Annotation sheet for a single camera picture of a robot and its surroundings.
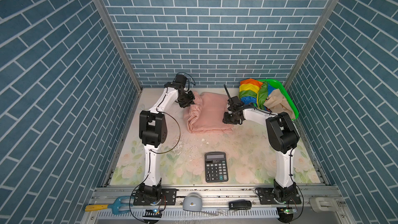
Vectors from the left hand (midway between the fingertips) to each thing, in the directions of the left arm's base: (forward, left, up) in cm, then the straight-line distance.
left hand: (195, 101), depth 97 cm
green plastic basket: (+6, -45, 0) cm, 46 cm away
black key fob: (-54, -21, -8) cm, 59 cm away
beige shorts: (+1, -54, -3) cm, 54 cm away
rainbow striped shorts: (+10, -40, -1) cm, 41 cm away
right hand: (-6, -19, -11) cm, 23 cm away
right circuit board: (-57, -43, -14) cm, 73 cm away
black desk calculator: (-37, -11, -10) cm, 40 cm away
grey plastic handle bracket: (-55, -58, -8) cm, 80 cm away
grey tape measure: (-53, 0, -3) cm, 53 cm away
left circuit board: (-56, +19, -16) cm, 61 cm away
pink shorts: (-2, -7, -12) cm, 14 cm away
